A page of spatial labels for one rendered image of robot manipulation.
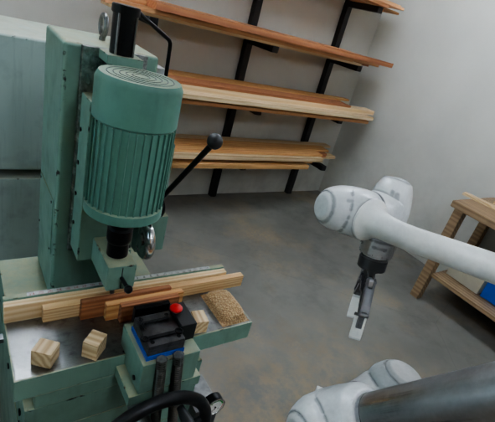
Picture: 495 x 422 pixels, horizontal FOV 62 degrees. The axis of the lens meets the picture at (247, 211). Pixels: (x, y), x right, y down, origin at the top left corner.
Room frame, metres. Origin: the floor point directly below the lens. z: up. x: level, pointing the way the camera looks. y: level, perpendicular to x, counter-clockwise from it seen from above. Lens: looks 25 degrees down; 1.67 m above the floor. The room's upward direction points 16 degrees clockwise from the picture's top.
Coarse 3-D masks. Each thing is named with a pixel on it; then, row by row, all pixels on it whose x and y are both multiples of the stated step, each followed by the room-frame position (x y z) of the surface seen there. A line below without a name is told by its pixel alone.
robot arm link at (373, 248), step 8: (368, 240) 0.96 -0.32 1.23; (376, 240) 0.95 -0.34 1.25; (360, 248) 0.97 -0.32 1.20; (368, 248) 0.95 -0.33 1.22; (376, 248) 0.94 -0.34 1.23; (384, 248) 0.94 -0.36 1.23; (392, 248) 0.95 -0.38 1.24; (368, 256) 0.96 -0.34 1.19; (376, 256) 0.94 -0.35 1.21; (384, 256) 0.94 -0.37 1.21; (392, 256) 0.96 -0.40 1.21
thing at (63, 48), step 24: (48, 48) 1.04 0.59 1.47; (72, 48) 0.91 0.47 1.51; (48, 72) 1.03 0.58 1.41; (72, 72) 0.91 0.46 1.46; (48, 96) 1.02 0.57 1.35; (72, 96) 0.92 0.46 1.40; (48, 120) 1.01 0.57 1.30; (72, 120) 0.92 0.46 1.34; (48, 144) 1.00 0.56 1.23; (72, 144) 0.92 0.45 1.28; (48, 168) 0.98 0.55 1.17; (48, 192) 0.96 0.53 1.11; (48, 216) 0.95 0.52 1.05; (48, 240) 0.94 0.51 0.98; (48, 264) 0.94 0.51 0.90; (72, 264) 0.94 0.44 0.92; (48, 288) 0.92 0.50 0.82
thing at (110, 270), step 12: (96, 240) 0.87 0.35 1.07; (96, 252) 0.84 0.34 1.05; (96, 264) 0.84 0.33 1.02; (108, 264) 0.79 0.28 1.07; (120, 264) 0.80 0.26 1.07; (132, 264) 0.81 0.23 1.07; (108, 276) 0.77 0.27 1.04; (120, 276) 0.79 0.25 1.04; (132, 276) 0.81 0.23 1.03; (108, 288) 0.78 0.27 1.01; (120, 288) 0.79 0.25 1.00
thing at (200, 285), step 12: (216, 276) 1.04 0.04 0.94; (228, 276) 1.06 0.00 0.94; (240, 276) 1.08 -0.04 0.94; (144, 288) 0.90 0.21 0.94; (192, 288) 0.97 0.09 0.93; (204, 288) 1.00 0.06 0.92; (216, 288) 1.03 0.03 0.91; (72, 300) 0.78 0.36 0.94; (48, 312) 0.73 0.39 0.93; (60, 312) 0.75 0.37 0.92; (72, 312) 0.76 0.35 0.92
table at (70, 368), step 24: (24, 336) 0.67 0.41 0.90; (48, 336) 0.69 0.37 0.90; (72, 336) 0.71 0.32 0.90; (120, 336) 0.75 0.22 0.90; (216, 336) 0.86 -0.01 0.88; (240, 336) 0.92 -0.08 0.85; (24, 360) 0.61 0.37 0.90; (72, 360) 0.64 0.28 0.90; (96, 360) 0.66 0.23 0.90; (120, 360) 0.69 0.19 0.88; (24, 384) 0.56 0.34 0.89; (48, 384) 0.59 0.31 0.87; (72, 384) 0.63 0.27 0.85; (120, 384) 0.65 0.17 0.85; (192, 384) 0.72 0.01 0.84
